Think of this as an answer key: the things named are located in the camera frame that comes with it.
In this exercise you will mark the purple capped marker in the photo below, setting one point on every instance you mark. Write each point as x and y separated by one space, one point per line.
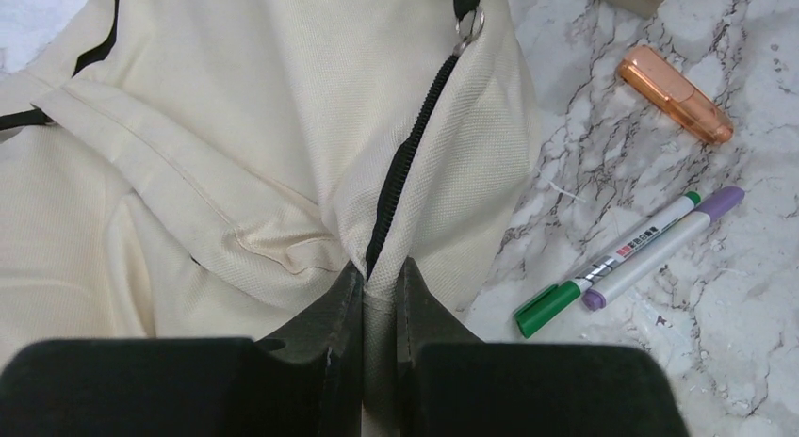
656 253

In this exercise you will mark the orange highlighter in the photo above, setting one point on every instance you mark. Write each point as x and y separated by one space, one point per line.
672 93

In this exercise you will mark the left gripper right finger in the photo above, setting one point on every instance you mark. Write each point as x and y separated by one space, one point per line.
451 383

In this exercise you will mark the green capped marker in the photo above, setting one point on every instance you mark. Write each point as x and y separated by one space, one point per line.
533 315

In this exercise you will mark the cream canvas backpack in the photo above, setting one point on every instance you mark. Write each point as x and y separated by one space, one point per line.
209 166

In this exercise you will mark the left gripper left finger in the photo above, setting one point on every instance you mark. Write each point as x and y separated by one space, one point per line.
304 379

